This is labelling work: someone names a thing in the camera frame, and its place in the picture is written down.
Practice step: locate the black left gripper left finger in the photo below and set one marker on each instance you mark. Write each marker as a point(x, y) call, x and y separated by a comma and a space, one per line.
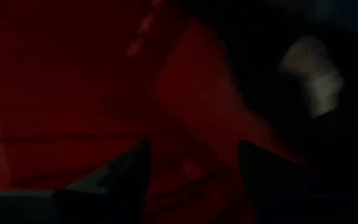
point(126, 174)

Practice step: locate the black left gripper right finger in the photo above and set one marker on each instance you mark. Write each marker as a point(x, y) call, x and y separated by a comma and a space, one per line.
point(269, 177)

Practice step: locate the red plastic laundry bin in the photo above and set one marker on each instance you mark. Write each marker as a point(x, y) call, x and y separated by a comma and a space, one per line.
point(73, 93)

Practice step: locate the white canvas tote bag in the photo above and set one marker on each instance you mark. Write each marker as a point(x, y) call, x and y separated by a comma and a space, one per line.
point(319, 74)

